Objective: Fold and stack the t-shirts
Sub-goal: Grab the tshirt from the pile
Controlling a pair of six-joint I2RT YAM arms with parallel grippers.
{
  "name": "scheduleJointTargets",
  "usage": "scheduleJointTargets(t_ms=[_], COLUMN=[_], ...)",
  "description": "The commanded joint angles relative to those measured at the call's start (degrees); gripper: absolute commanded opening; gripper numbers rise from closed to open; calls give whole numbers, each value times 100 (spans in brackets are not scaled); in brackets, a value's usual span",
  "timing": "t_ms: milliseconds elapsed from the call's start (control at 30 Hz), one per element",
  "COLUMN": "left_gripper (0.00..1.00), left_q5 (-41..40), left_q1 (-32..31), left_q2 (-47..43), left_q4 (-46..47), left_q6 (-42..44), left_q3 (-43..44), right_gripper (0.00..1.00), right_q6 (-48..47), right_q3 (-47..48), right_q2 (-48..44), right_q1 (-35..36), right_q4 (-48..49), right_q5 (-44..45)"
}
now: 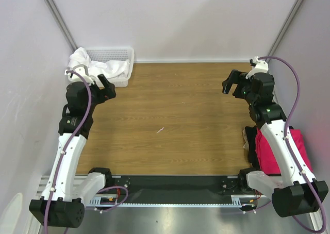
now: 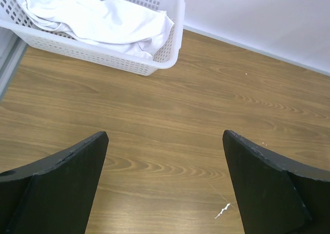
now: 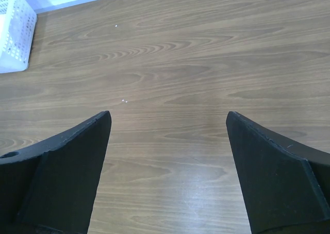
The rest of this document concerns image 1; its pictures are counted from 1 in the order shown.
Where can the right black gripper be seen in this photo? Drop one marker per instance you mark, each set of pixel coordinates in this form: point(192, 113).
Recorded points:
point(237, 82)

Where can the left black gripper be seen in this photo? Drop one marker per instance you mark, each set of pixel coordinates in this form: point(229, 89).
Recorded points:
point(106, 93)

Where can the white t shirt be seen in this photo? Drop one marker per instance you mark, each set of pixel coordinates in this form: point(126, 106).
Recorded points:
point(95, 66)

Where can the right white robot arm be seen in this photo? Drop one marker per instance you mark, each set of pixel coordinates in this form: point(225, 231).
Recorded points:
point(299, 191)

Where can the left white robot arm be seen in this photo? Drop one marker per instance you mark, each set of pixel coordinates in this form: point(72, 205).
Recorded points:
point(61, 204)

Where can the white plastic basket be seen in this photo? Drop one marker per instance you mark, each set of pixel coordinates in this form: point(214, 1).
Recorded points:
point(113, 64)

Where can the folded black t shirt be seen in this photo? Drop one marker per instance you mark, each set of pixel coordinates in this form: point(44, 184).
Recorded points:
point(251, 133)

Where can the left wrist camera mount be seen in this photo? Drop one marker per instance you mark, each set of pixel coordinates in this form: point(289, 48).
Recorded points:
point(78, 72)

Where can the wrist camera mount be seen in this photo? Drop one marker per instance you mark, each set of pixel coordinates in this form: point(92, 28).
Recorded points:
point(78, 72)
point(258, 66)

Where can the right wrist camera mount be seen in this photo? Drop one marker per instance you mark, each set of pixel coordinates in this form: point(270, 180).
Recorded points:
point(258, 66)

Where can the left corner aluminium post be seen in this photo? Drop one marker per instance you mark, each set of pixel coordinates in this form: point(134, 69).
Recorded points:
point(54, 10)

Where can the corner aluminium post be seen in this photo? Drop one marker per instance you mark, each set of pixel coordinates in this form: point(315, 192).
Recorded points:
point(54, 10)
point(285, 26)

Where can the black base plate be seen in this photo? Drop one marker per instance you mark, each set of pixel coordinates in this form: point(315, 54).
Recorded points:
point(178, 191)

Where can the right corner aluminium post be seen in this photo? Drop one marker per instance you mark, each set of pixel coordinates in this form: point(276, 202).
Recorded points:
point(285, 26)

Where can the aluminium frame rail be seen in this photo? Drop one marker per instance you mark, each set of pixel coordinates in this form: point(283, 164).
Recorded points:
point(102, 190)

